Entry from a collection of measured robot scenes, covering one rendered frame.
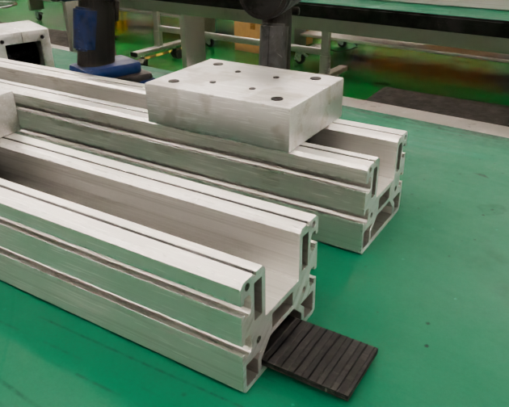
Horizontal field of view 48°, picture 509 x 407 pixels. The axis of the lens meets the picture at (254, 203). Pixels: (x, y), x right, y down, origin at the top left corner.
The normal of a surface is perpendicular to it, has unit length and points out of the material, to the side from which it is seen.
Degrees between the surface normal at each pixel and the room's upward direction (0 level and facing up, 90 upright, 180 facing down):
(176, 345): 90
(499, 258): 0
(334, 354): 0
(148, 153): 90
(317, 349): 0
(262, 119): 90
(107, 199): 90
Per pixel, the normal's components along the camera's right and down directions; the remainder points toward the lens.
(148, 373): -0.01, -0.88
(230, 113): -0.53, 0.40
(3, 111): 0.85, 0.23
